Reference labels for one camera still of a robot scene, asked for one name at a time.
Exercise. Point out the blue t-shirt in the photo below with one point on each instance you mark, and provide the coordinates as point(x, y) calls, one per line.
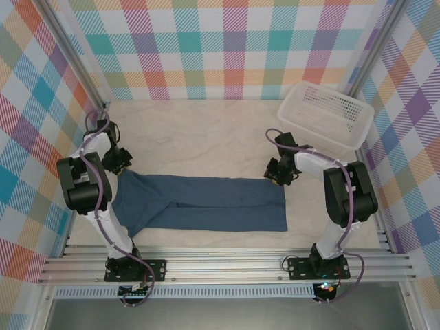
point(206, 203)

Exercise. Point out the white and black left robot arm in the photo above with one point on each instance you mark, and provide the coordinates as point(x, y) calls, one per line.
point(86, 185)

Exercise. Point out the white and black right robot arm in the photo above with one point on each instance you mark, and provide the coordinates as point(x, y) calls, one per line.
point(350, 192)

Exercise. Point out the white perforated plastic basket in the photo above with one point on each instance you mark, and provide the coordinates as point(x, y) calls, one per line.
point(326, 113)

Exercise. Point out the small controller circuit board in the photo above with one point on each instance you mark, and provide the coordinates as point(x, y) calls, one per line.
point(326, 288)
point(134, 289)

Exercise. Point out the grey metal panel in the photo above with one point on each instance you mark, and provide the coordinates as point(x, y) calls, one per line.
point(223, 314)

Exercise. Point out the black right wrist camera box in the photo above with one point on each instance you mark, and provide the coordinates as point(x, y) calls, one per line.
point(272, 168)

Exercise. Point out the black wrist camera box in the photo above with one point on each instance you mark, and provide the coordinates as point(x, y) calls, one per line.
point(127, 159)
point(272, 168)

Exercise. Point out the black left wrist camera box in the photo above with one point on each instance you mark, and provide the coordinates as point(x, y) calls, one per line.
point(127, 159)

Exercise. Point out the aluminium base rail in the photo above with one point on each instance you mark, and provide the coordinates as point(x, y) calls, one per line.
point(223, 266)

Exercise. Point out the aluminium frame post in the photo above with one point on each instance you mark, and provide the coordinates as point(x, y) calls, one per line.
point(374, 51)
point(74, 58)

